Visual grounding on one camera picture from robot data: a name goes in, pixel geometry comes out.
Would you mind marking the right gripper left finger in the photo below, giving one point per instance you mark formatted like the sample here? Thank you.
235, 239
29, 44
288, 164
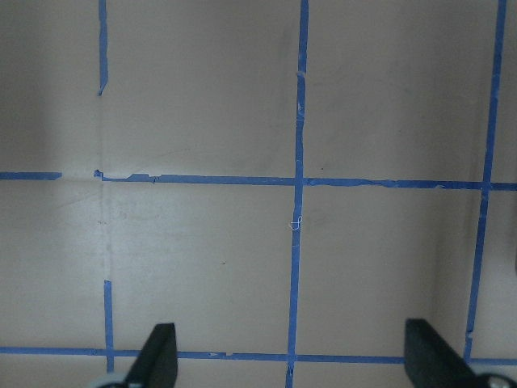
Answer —
157, 363

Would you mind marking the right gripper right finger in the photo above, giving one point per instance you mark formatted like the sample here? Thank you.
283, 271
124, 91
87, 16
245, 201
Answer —
429, 361

